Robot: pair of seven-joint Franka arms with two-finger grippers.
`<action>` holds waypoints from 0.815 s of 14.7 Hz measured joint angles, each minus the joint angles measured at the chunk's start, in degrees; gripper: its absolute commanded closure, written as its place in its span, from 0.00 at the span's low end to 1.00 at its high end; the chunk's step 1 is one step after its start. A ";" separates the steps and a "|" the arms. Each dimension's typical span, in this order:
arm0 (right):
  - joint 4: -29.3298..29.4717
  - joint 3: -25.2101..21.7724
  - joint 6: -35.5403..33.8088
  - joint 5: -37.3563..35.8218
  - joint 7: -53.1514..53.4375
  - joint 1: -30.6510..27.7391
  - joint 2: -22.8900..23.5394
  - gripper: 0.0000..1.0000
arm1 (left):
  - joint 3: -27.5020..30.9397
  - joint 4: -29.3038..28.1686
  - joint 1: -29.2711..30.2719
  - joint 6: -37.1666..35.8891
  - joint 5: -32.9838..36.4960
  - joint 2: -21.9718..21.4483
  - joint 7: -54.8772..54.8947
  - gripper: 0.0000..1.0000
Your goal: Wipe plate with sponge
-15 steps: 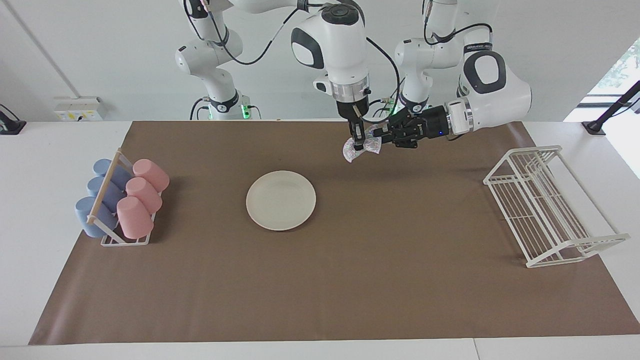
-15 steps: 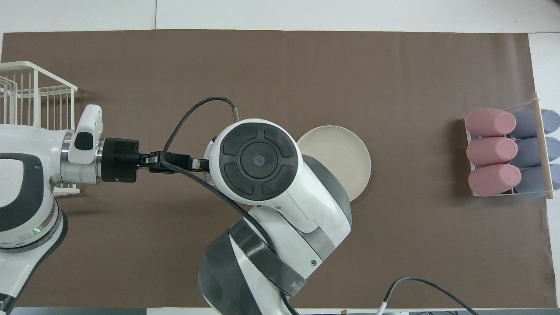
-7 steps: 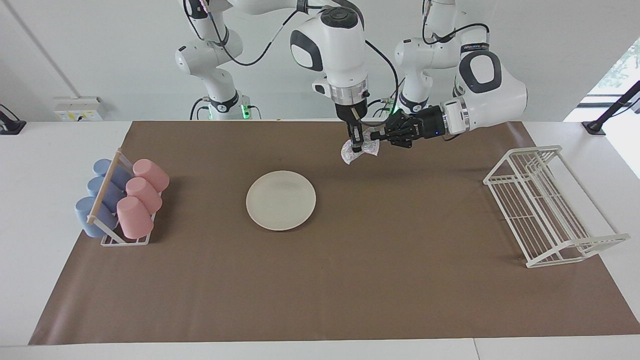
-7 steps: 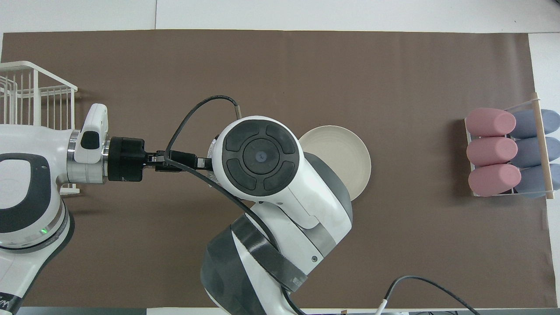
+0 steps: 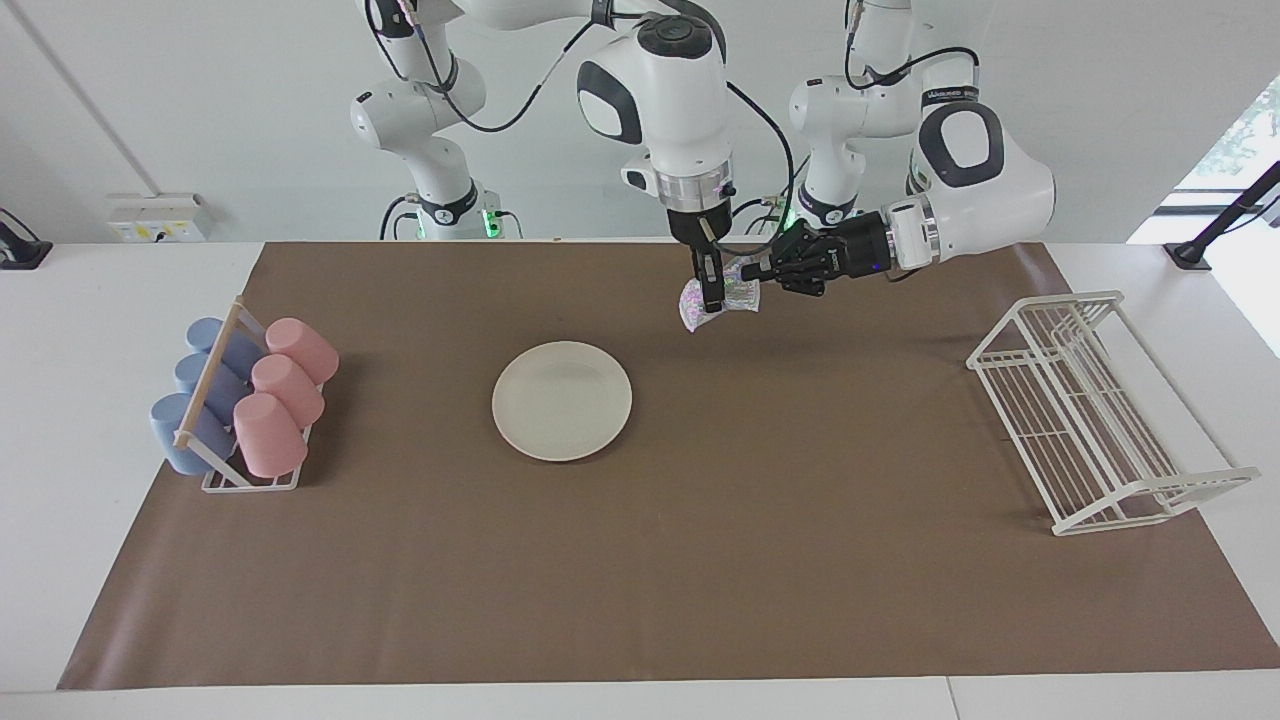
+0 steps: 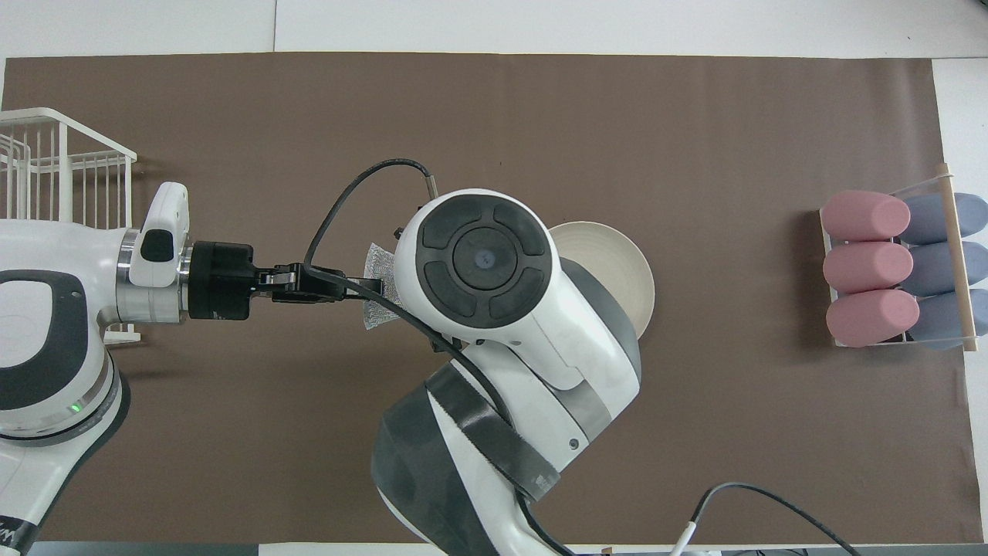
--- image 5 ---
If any round cream plate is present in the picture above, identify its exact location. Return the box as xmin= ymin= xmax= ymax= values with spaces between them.
xmin=491 ymin=341 xmax=634 ymax=463

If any brown paper table mat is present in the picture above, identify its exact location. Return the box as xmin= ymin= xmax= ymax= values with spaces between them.
xmin=57 ymin=240 xmax=1280 ymax=691

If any pink plastic cup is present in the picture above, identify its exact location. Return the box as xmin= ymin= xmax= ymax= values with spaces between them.
xmin=233 ymin=392 xmax=309 ymax=479
xmin=251 ymin=354 xmax=326 ymax=429
xmin=265 ymin=317 xmax=340 ymax=386

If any blue plastic cup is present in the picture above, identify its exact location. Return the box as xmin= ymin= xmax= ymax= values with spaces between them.
xmin=186 ymin=318 xmax=264 ymax=382
xmin=174 ymin=353 xmax=251 ymax=426
xmin=150 ymin=393 xmax=239 ymax=476

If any white cup rack wooden bar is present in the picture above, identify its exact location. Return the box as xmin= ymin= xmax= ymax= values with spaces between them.
xmin=173 ymin=297 xmax=326 ymax=493

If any black table clamp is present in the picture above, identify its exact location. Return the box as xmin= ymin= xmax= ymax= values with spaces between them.
xmin=0 ymin=208 xmax=53 ymax=271

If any black left base cable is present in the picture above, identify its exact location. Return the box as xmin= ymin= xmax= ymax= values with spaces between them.
xmin=733 ymin=153 xmax=809 ymax=237

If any black base cable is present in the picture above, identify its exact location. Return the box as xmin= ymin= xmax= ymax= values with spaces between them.
xmin=733 ymin=153 xmax=809 ymax=237
xmin=379 ymin=193 xmax=421 ymax=241

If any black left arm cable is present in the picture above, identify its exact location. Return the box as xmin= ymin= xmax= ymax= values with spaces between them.
xmin=845 ymin=0 xmax=982 ymax=93

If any white wire dish rack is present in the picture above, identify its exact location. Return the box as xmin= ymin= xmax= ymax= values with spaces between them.
xmin=966 ymin=291 xmax=1261 ymax=537

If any black right base cable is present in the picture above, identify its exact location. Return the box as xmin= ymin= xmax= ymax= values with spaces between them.
xmin=379 ymin=193 xmax=421 ymax=241

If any white wall outlet box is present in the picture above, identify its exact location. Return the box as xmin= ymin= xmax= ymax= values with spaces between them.
xmin=107 ymin=193 xmax=213 ymax=244

